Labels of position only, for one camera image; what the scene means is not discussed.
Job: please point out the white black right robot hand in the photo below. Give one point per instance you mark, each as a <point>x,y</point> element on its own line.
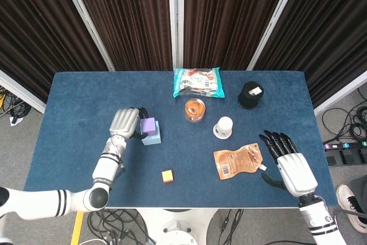
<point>295,170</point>

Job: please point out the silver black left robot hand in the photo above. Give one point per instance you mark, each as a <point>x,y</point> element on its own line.
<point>123,121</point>

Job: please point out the purple foam cube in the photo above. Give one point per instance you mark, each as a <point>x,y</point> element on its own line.
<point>149,126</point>

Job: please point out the small orange yellow cube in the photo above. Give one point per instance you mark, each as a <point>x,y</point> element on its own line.
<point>167,176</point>

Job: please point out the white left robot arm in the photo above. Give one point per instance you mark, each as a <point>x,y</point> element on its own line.
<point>106,167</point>

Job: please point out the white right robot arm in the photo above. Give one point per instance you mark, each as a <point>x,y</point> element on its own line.
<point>318,216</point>

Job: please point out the white paper cups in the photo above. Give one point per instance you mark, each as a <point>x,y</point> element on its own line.
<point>223,126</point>

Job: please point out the light blue foam block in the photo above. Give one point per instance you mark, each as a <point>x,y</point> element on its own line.
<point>152,140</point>

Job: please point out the black foot pedal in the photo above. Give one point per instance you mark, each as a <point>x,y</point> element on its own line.
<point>347,156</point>
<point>362,155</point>
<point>333,160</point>

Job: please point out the orange spout pouch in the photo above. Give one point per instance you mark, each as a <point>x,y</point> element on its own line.
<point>238,160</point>

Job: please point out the white sneaker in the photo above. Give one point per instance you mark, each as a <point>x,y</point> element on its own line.
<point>348,202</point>

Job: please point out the clear jar of rubber bands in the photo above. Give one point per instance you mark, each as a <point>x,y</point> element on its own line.
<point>195,110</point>

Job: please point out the teal snack pack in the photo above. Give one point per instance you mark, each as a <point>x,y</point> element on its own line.
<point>198,83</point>

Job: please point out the black mesh pen holder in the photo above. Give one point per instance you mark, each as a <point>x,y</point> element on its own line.
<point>248,100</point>

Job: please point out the white card in pen holder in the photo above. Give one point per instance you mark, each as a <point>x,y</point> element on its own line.
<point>255,91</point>

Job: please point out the blue tablecloth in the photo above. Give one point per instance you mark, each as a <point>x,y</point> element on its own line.
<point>200,193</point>

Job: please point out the dark brown pleated curtain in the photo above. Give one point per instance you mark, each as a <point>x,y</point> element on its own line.
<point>34,27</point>
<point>329,27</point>
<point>223,21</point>
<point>129,21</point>

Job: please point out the yellow floor tape strip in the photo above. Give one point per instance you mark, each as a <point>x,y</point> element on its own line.
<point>77,227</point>

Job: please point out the white partition base rail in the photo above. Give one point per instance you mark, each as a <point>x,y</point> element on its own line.
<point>20,88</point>
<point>341,95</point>

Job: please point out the white partition post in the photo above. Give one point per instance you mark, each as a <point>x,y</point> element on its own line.
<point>86,21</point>
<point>275,21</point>
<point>175,18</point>

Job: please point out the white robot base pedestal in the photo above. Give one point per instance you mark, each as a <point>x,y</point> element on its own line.
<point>177,227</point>

